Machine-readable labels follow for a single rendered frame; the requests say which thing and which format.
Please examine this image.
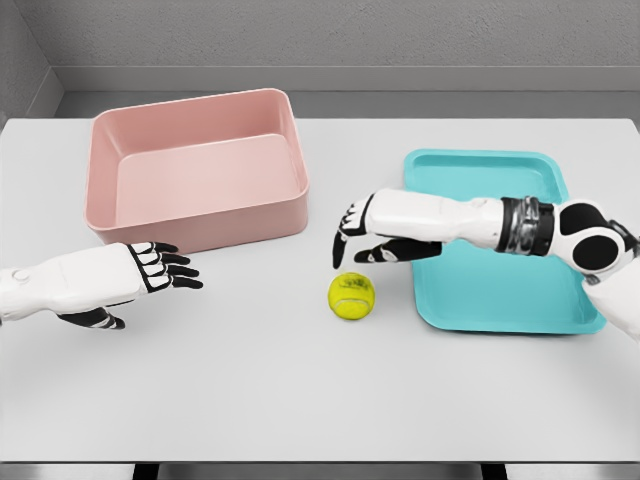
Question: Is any blue rectangular tray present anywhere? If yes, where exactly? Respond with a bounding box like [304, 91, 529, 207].
[402, 148, 608, 335]

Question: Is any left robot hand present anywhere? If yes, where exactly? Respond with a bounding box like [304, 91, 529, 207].
[53, 241, 205, 331]

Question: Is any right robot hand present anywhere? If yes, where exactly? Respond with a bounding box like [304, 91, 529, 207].
[331, 188, 444, 272]

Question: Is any pink rectangular basket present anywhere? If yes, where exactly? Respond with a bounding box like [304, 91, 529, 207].
[83, 87, 310, 254]

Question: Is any yellow tennis ball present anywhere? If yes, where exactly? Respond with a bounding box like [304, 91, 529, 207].
[327, 271, 377, 320]

